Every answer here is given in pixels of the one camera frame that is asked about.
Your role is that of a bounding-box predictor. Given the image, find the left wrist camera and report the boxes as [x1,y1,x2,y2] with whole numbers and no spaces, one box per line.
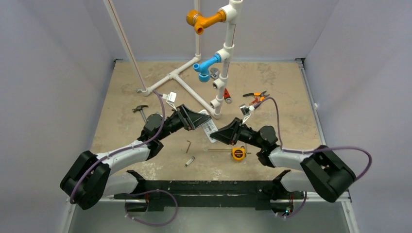
[162,91,177,104]

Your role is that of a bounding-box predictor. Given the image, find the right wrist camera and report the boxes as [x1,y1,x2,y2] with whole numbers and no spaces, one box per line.
[240,104,255,117]

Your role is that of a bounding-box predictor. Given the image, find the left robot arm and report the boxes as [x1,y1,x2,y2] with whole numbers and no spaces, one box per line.
[60,104,212,210]

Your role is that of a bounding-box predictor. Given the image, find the orange handled pliers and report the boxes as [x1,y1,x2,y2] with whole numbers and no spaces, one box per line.
[243,91,269,98]

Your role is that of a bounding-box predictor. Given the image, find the white remote control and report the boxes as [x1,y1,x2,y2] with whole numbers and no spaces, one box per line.
[201,117,218,143]

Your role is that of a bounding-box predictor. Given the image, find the blue pipe fitting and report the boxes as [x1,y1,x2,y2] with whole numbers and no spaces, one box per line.
[192,53,222,83]

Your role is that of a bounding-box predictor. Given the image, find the white PVC pipe frame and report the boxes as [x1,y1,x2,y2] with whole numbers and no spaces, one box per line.
[104,0,243,119]

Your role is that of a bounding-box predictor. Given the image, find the yellow tape measure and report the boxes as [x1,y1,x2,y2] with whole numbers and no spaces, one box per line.
[207,147,247,162]

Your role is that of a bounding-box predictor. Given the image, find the silver pipe clamp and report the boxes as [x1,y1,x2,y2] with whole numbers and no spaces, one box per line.
[209,67,220,80]

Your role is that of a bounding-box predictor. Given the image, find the black base bar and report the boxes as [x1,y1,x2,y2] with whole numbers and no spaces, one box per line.
[114,171,304,213]

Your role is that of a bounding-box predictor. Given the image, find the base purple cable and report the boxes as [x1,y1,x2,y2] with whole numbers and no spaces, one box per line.
[124,189,179,227]

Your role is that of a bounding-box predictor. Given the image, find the orange pipe fitting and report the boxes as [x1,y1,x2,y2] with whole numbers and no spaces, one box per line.
[186,10,226,35]

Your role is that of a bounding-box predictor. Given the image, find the aluminium frame rail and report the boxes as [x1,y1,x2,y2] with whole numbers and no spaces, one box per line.
[65,180,359,233]

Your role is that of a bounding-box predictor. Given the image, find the red adjustable wrench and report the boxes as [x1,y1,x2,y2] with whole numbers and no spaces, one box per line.
[223,88,232,103]

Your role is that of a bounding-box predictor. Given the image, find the silver battery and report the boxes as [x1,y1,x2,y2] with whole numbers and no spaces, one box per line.
[185,156,195,167]

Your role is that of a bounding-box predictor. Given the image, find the red handled cutter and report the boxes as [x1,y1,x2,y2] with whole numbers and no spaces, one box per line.
[249,96,265,105]

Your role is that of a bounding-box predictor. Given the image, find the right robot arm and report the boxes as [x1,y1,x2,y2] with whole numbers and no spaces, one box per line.
[210,118,357,202]

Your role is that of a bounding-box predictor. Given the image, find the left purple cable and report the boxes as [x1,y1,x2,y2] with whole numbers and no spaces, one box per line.
[69,90,166,205]

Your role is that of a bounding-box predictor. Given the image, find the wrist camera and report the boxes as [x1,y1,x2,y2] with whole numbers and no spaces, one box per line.
[240,104,255,117]
[162,91,177,104]

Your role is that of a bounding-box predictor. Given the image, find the black hammer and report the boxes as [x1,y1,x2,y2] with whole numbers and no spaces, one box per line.
[132,105,149,123]

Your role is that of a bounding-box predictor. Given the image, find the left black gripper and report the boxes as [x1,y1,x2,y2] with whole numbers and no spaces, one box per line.
[156,104,210,141]

